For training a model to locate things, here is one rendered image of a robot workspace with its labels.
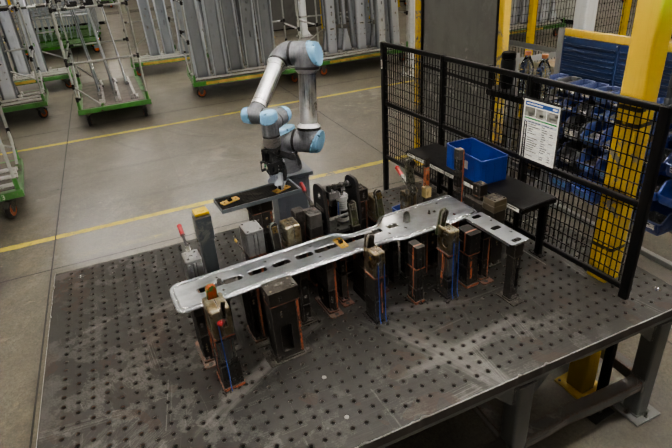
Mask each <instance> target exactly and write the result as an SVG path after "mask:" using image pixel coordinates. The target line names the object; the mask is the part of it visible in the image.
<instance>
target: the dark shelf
mask: <svg viewBox="0 0 672 448"><path fill-rule="evenodd" d="M406 155H407V156H409V157H411V158H413V159H415V160H417V161H419V162H421V163H423V164H424V159H426V158H430V168H432V169H434V170H436V171H438V172H440V173H442V174H444V175H446V176H448V177H449V178H451V179H453V178H454V175H453V169H451V168H449V167H447V166H446V162H447V148H446V147H444V146H442V145H440V144H438V143H433V144H429V145H425V146H421V147H418V148H414V149H410V150H407V151H406ZM473 183H474V182H473V181H471V180H469V179H468V178H466V177H464V180H463V185H465V186H467V187H469V188H471V189H473ZM494 192H496V193H498V194H500V195H502V196H504V197H506V198H507V208H509V209H511V210H513V211H515V212H517V213H519V214H521V215H523V214H526V213H529V212H531V211H534V210H537V209H539V208H542V207H545V206H548V205H550V204H553V203H556V200H557V197H556V196H553V195H551V194H549V193H547V192H545V191H542V190H540V189H538V188H536V187H533V186H531V185H529V184H527V183H524V182H522V181H520V180H518V179H516V178H513V177H511V176H509V175H507V174H506V179H505V180H501V181H497V182H493V183H489V184H488V191H487V195H489V194H492V193H494Z"/></svg>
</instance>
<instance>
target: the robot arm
mask: <svg viewBox="0 0 672 448"><path fill-rule="evenodd" d="M322 63H323V51H322V48H321V46H320V44H319V43H318V42H317V41H310V40H307V41H291V40H290V41H285V42H283V43H281V44H280V45H278V46H277V47H276V48H275V49H274V50H273V51H272V52H271V54H270V55H269V57H268V60H267V67H266V70H265V72H264V74H263V76H262V79H261V81H260V83H259V86H258V88H257V90H256V92H255V95H254V97H253V99H252V101H251V104H250V106H249V107H248V106H247V107H244V108H242V110H241V120H242V121H243V122H244V123H247V124H260V125H261V130H262V138H263V146H264V148H263V149H261V154H262V161H260V164H261V171H262V172H264V171H266V172H267V173H268V174H269V175H271V177H270V178H269V179H268V183H274V185H275V186H277V188H278V189H279V187H280V185H281V190H283V188H284V186H285V183H286V180H287V174H291V173H295V172H298V171H300V170H301V169H302V162H301V160H300V158H299V156H298V153H297V152H308V153H318V152H320V151H321V149H322V148H323V145H324V142H325V132H324V131H323V130H321V128H320V125H319V124H318V122H317V94H316V72H317V71H318V70H319V66H321V65H322ZM287 66H295V71H296V72H297V73H298V82H299V108H300V124H299V125H298V126H297V129H296V128H295V126H294V125H293V124H287V123H288V121H289V120H290V119H291V117H292V114H291V111H290V109H289V108H288V107H286V106H281V107H278V108H267V107H268V105H269V102H270V100H271V98H272V95H273V93H274V90H275V88H276V86H277V83H278V81H279V78H280V76H281V74H282V72H283V71H285V70H286V67H287ZM263 163H264V167H265V168H264V169H262V164H263Z"/></svg>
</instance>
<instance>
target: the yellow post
mask: <svg viewBox="0 0 672 448"><path fill-rule="evenodd" d="M671 34H672V0H638V2H637V7H636V13H635V18H634V23H633V29H632V34H631V39H630V45H629V50H628V55H627V61H626V66H625V71H624V77H623V82H622V87H621V93H620V95H624V96H629V97H633V98H637V99H642V100H646V101H651V102H655V103H656V102H657V97H658V93H659V88H660V84H661V79H662V75H663V70H664V66H665V61H666V57H667V52H668V47H669V43H670V38H671ZM610 203H611V200H610V199H607V201H606V206H605V208H606V209H608V210H609V208H610ZM608 210H605V211H604V216H603V219H604V220H607V218H608V213H609V211H608ZM604 220H603V221H602V226H601V230H603V231H605V228H606V223H607V222H606V221H604ZM598 235H599V230H598V229H595V234H594V238H596V239H598ZM596 239H593V245H592V248H594V249H596V245H597V240H596ZM594 249H592V250H591V255H590V257H591V258H593V259H594V256H595V250H594ZM600 355H601V351H599V352H597V353H594V354H592V355H590V356H587V357H585V358H582V359H580V360H577V361H574V362H570V365H569V370H568V372H566V373H564V374H563V375H561V376H559V377H557V378H556V379H554V381H555V382H556V383H557V384H558V385H560V386H561V387H562V388H563V389H564V390H566V391H567V392H568V393H569V394H571V395H572V396H573V397H574V398H576V399H579V398H582V397H584V396H586V395H589V394H591V393H593V392H595V391H596V389H597V385H598V381H596V380H595V378H596V374H597V369H598V364H599V360H600Z"/></svg>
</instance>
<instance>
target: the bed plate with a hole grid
mask: <svg viewBox="0 0 672 448"><path fill-rule="evenodd" d="M234 238H236V239H237V241H238V242H239V245H240V246H241V247H242V241H241V235H240V229H239V228H235V229H231V230H228V231H223V232H219V233H215V238H214V242H215V247H216V252H217V257H218V262H219V267H220V269H223V268H226V267H229V266H232V265H235V264H238V263H241V262H244V261H246V257H245V252H243V251H242V249H241V248H240V247H239V246H238V243H236V242H235V241H234ZM397 242H398V264H399V281H398V282H395V283H393V282H392V281H391V280H390V279H389V278H388V288H389V292H387V293H386V316H388V315H389V318H391V320H389V323H384V324H381V325H380V324H377V325H374V324H375V323H374V322H372V323H371V321H368V320H369V319H367V318H366V316H365V317H364V315H363V314H362V313H364V311H366V302H364V301H363V300H362V299H361V298H360V297H359V295H358V294H357V293H356V292H355V291H354V290H353V284H354V282H353V276H350V277H348V291H349V297H350V298H351V299H352V300H353V301H354V302H355V304H353V305H350V306H348V307H343V305H342V304H341V303H340V302H339V301H338V307H339V308H340V309H341V310H342V311H343V312H344V315H342V316H340V317H337V318H335V319H331V318H330V317H329V316H328V315H327V313H326V312H325V311H324V310H323V308H322V307H321V306H320V305H319V304H318V302H317V301H316V300H315V297H317V296H319V293H318V286H317V287H315V286H314V285H312V284H310V285H308V288H309V296H310V297H309V298H310V307H311V308H312V310H313V311H314V312H315V313H316V315H317V316H318V317H319V318H320V321H317V322H315V323H312V324H310V325H307V326H305V327H302V335H303V337H305V339H306V340H307V341H308V343H309V344H310V346H311V347H312V348H313V350H312V352H310V353H307V354H305V355H303V356H300V357H298V358H295V359H293V360H291V361H288V362H286V363H284V364H281V365H279V366H276V367H274V368H272V367H270V365H269V363H268V362H267V360H266V358H265V356H264V355H263V352H266V351H268V350H271V349H272V347H271V344H270V345H267V346H265V347H262V348H260V349H256V347H255V345H254V343H253V342H252V340H251V338H250V336H249V335H248V333H247V331H246V329H245V327H244V324H245V323H247V320H246V315H245V309H244V304H243V298H242V294H241V295H238V296H235V297H232V298H230V306H231V311H232V316H233V321H234V326H235V332H236V335H237V337H238V339H239V341H240V343H241V345H242V346H243V348H242V349H241V350H239V351H236V354H237V356H238V358H239V360H240V363H241V368H243V370H244V371H245V372H244V375H243V377H244V379H245V381H246V383H248V386H246V385H245V386H243V385H242V386H240V387H238V388H237V389H233V392H232V391H231V393H230V391H228V392H227V394H226V395H227V396H225V395H224V394H223V393H222V392H223V391H222V389H223V386H222V384H221V382H220V381H217V380H218V379H219V377H218V375H217V374H216V373H217V372H216V371H217V367H216V366H215V367H213V368H210V369H205V367H204V365H203V362H202V360H201V357H200V355H199V352H198V350H197V348H196V345H195V342H196V341H198V339H197V335H196V331H195V327H194V323H193V318H192V314H191V312H189V313H179V312H177V310H176V308H175V306H174V303H173V301H172V298H171V296H170V288H171V287H172V286H173V285H175V284H177V283H180V282H183V281H186V280H187V279H186V275H185V270H184V266H183V262H182V258H181V253H184V252H186V251H185V245H184V242H180V243H177V244H173V245H170V246H165V247H161V248H157V249H153V250H149V251H145V252H141V253H138V254H134V255H129V256H125V257H122V258H118V259H114V260H110V261H107V262H102V263H98V264H94V265H90V266H86V267H83V268H79V269H75V270H71V271H67V272H63V273H59V274H55V278H54V290H53V296H52V306H51V315H50V316H51V319H50V324H49V333H48V342H47V351H46V360H45V369H44V378H43V387H42V396H41V406H40V415H39V424H38V433H37V442H36V448H377V447H380V446H382V445H384V444H386V443H389V442H391V441H393V440H395V439H398V438H400V437H402V436H404V435H407V434H409V433H411V432H413V431H415V430H418V429H420V428H422V427H424V426H427V425H429V424H431V423H433V422H436V421H438V420H440V419H442V418H445V417H447V416H449V415H451V414H454V413H456V412H458V411H460V410H463V409H465V408H467V407H469V406H472V405H474V404H476V403H478V402H481V401H483V400H485V399H487V398H490V397H492V396H494V395H496V394H499V393H501V392H503V391H505V390H508V389H510V388H512V387H514V386H517V385H519V384H521V383H523V382H526V381H528V380H530V379H532V378H534V377H537V376H539V375H541V374H543V373H546V372H548V371H550V370H552V369H555V368H557V367H559V366H561V365H564V364H566V363H568V362H570V361H573V360H575V359H577V358H579V357H582V356H584V355H586V354H588V353H591V352H593V351H595V350H597V349H600V348H602V347H604V346H606V345H609V344H611V343H613V342H615V341H618V340H620V339H622V338H624V337H627V336H629V335H631V334H633V333H636V332H638V331H640V330H642V329H644V328H647V327H649V326H651V325H653V324H656V323H658V322H660V321H662V320H665V319H667V318H669V317H671V316H672V285H670V284H668V283H667V282H665V281H663V280H662V279H660V278H658V277H656V276H654V275H652V274H650V273H649V272H647V271H645V270H644V269H642V268H640V267H638V266H637V267H636V271H635V276H634V278H633V284H632V288H631V292H630V297H629V299H627V300H623V299H621V298H620V297H618V291H619V288H618V287H616V286H614V285H612V284H611V283H609V282H606V283H604V282H601V281H600V280H598V279H596V278H594V277H592V276H591V275H589V274H587V270H585V269H584V268H582V267H580V266H578V265H576V264H575V263H573V262H571V261H569V260H567V259H566V258H564V257H562V256H560V255H558V254H557V253H555V252H553V251H551V250H550V249H548V248H546V247H544V246H543V248H542V253H544V254H546V256H544V257H542V258H539V257H538V256H536V255H534V254H533V253H531V252H530V250H533V249H534V247H535V241H533V240H532V239H530V238H529V240H527V241H524V248H523V255H522V256H521V262H520V271H519V279H518V288H517V293H516V294H515V295H516V296H518V297H519V298H521V299H522V300H523V303H521V304H519V305H516V306H514V307H513V306H511V305H510V304H509V303H507V302H506V301H504V300H503V299H502V298H500V297H499V296H497V295H496V292H498V291H500V290H502V289H503V287H504V277H505V268H506V257H507V254H506V245H505V244H503V243H502V252H501V259H499V260H500V261H501V264H500V265H497V266H495V267H493V268H490V269H489V268H488V275H487V276H489V277H490V278H492V279H493V280H494V282H491V283H489V284H487V285H482V284H481V283H480V282H479V283H478V284H479V285H476V287H474V288H469V289H466V288H464V287H463V286H462V285H461V286H460V285H459V284H458V297H456V298H455V299H454V298H453V300H451V301H450V302H448V303H446V302H444V301H443V300H444V298H443V297H442V296H441V295H440V294H439V293H437V292H436V291H433V290H434V289H435V287H436V268H438V267H435V268H432V269H430V270H427V273H428V276H427V277H425V278H423V288H424V295H423V296H424V299H425V300H428V304H427V303H426V302H425V303H424V302H423V303H422V305H420V304H418V305H415V304H412V303H411V302H408V300H406V298H404V296H406V295H408V284H409V280H410V278H409V279H406V280H405V279H404V278H403V277H402V276H400V272H402V271H401V251H400V241H397ZM242 248H243V247H242ZM219 380H220V379H219Z"/></svg>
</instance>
